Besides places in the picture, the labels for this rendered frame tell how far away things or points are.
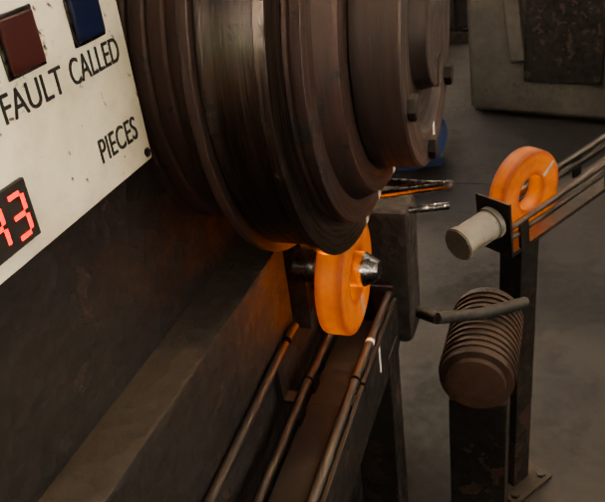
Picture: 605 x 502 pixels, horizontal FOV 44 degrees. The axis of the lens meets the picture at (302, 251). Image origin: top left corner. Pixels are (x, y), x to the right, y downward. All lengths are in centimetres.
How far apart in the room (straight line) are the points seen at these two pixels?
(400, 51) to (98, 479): 43
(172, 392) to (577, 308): 176
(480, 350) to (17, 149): 89
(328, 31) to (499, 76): 306
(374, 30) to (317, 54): 5
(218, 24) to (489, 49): 309
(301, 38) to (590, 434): 146
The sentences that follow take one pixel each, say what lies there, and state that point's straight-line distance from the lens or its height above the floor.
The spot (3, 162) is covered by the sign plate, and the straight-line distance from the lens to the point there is 54.
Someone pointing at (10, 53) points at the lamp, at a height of 120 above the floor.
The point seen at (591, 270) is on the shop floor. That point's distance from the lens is 251.
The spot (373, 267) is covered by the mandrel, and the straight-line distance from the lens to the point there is 91.
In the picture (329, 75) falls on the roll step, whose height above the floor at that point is 112.
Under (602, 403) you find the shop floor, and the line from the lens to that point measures 200.
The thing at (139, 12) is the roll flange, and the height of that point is 118.
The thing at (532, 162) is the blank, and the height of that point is 76.
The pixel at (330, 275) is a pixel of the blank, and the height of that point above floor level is 85.
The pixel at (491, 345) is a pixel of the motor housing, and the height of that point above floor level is 53.
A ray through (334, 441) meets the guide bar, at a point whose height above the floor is 71.
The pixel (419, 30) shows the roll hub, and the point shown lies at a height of 113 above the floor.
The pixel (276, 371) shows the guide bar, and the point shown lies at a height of 76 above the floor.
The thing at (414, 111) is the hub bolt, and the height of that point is 107.
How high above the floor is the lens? 130
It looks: 29 degrees down
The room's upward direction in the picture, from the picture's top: 8 degrees counter-clockwise
